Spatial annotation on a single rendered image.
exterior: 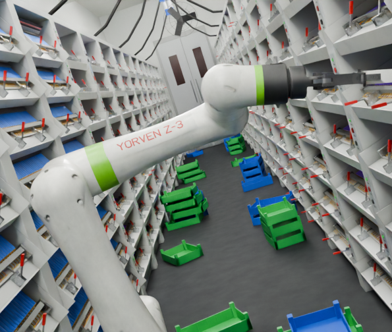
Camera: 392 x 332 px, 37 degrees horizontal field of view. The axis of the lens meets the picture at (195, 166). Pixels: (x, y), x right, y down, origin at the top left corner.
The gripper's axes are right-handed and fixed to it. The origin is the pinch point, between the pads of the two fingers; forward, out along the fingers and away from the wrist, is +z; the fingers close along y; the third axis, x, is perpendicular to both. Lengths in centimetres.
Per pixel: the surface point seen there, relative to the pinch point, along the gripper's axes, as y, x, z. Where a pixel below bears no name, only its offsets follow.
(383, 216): 49, 45, 13
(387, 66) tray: 50, -2, 16
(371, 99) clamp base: 30.8, 6.7, 5.9
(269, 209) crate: 248, 86, -9
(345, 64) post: 50, -4, 3
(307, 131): 173, 28, 8
